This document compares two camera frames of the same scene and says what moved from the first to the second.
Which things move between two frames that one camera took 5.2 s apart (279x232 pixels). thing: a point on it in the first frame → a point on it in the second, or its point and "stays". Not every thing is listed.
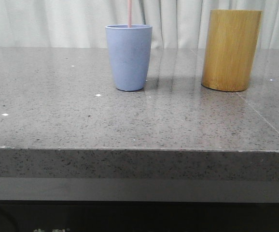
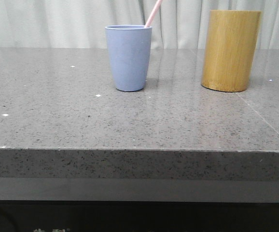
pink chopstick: [130, 13] → [153, 13]
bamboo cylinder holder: [230, 46] stays
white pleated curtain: [82, 23] stays
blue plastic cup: [130, 49] stays
